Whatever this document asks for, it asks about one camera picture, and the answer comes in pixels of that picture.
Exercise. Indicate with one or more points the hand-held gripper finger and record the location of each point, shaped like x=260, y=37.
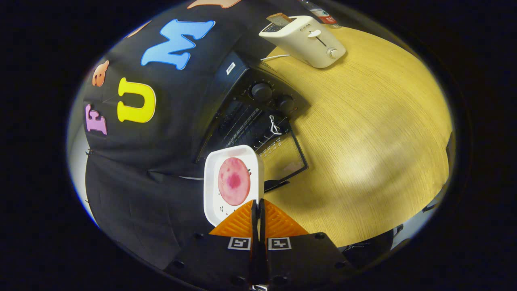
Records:
x=254, y=222
x=262, y=222

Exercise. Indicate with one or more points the pink round food slice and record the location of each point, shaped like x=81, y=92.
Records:
x=234, y=182

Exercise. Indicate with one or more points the white square plate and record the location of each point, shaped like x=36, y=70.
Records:
x=212, y=194

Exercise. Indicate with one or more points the black toaster oven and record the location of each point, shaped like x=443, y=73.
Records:
x=242, y=81

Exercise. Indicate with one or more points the white pop-up toaster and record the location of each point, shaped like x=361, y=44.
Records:
x=307, y=48

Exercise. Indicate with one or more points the brown bread slice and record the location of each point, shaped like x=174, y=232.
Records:
x=278, y=18

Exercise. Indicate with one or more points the clear plastic water bottle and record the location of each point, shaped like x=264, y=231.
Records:
x=323, y=16

